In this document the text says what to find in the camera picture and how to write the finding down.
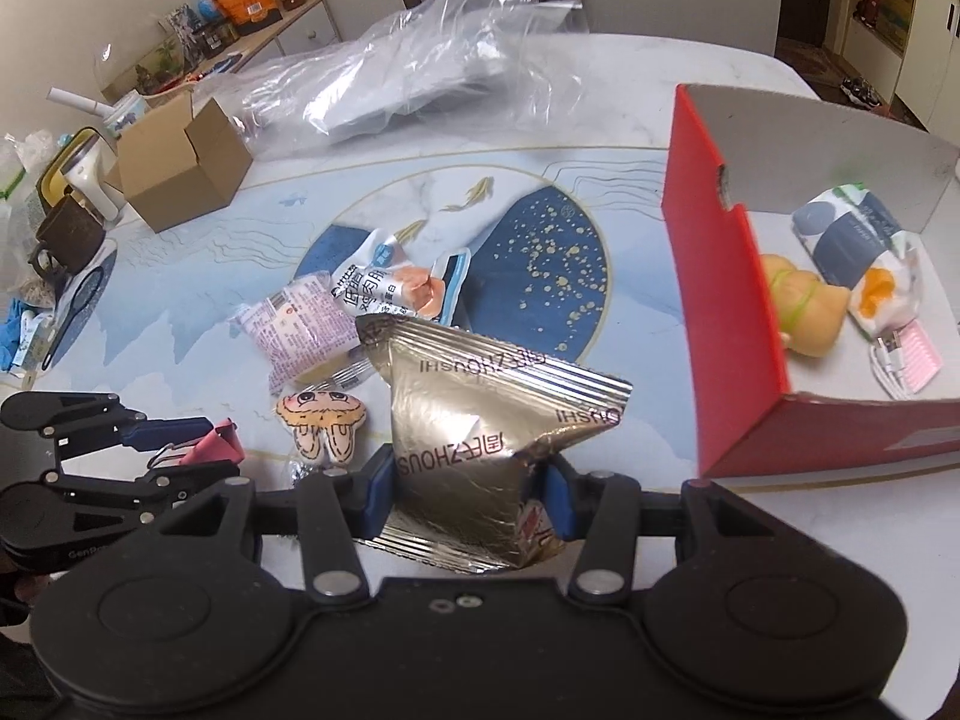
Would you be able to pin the pink binder clip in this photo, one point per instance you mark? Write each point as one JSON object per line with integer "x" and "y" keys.
{"x": 221, "y": 443}

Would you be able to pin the red white cardboard box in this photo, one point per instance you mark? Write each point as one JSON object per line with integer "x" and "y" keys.
{"x": 741, "y": 162}

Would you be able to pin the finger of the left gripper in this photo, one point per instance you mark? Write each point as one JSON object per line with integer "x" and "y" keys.
{"x": 152, "y": 435}
{"x": 181, "y": 481}

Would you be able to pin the brown mug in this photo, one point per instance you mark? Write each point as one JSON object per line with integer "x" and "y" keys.
{"x": 67, "y": 240}

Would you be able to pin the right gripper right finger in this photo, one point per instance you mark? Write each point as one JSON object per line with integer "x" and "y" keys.
{"x": 604, "y": 513}

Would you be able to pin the gold foil snack bag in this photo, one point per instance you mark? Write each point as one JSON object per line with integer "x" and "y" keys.
{"x": 473, "y": 421}

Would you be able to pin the glass terrarium dome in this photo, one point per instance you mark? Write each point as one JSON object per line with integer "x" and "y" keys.
{"x": 149, "y": 58}

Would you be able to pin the white blue tissue pack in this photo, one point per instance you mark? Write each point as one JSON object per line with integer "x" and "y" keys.
{"x": 856, "y": 243}

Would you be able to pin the clear plastic bag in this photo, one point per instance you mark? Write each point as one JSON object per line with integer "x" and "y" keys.
{"x": 457, "y": 65}

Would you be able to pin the white handheld appliance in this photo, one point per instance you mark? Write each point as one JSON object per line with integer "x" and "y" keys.
{"x": 87, "y": 170}

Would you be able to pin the yellow bread plush toy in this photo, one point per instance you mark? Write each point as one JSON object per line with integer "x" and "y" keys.
{"x": 810, "y": 313}

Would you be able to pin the pink white snack packet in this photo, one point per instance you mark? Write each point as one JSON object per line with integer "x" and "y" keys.
{"x": 303, "y": 331}

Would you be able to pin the white blue snack packet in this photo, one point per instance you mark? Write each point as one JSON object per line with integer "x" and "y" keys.
{"x": 380, "y": 278}

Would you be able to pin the brown cardboard box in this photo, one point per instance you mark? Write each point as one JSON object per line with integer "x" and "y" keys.
{"x": 177, "y": 164}

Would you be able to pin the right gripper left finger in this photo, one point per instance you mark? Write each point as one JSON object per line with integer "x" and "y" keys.
{"x": 334, "y": 508}

